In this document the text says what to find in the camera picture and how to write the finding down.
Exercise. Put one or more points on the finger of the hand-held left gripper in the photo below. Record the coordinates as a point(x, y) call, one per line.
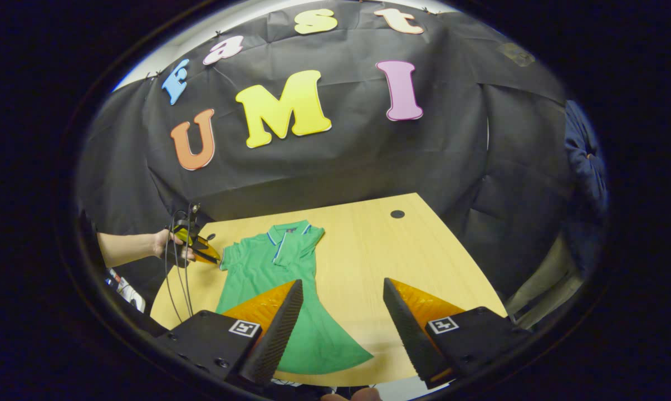
point(208, 256)
point(193, 238)

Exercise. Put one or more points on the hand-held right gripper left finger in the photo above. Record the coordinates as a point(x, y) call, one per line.
point(279, 334)

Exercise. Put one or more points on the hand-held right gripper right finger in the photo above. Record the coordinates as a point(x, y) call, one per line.
point(410, 334)

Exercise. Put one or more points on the green T-shirt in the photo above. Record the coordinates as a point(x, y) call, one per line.
point(268, 284)

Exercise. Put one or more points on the white printed board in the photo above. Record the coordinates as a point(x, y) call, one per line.
point(128, 292)

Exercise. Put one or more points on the black backdrop cloth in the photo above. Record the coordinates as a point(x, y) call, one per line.
point(341, 167)

